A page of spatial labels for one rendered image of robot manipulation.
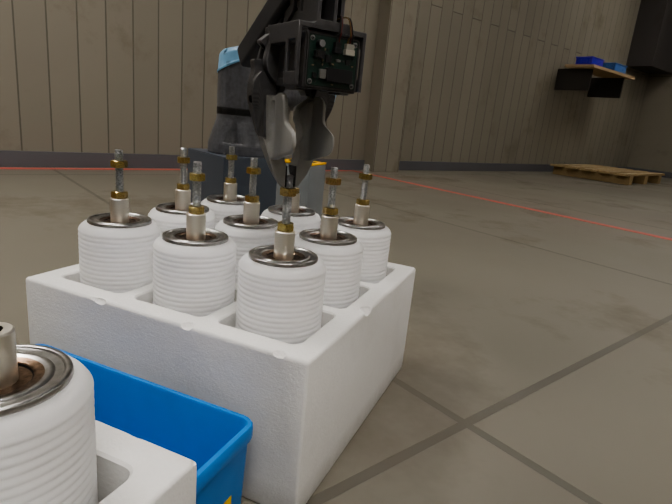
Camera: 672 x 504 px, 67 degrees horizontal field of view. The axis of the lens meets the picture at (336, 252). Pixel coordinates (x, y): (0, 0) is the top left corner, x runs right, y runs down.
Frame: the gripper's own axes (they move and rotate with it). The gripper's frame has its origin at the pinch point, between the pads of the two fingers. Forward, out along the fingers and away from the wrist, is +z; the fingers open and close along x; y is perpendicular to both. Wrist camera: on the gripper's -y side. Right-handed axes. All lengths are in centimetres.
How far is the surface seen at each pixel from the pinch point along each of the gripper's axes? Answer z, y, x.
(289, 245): 7.5, 1.8, 0.0
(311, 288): 11.2, 5.4, 1.0
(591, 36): -119, -328, 554
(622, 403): 34, 14, 57
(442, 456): 34.2, 10.6, 19.5
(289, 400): 20.7, 10.0, -3.2
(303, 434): 24.0, 11.3, -2.0
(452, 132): 0, -300, 327
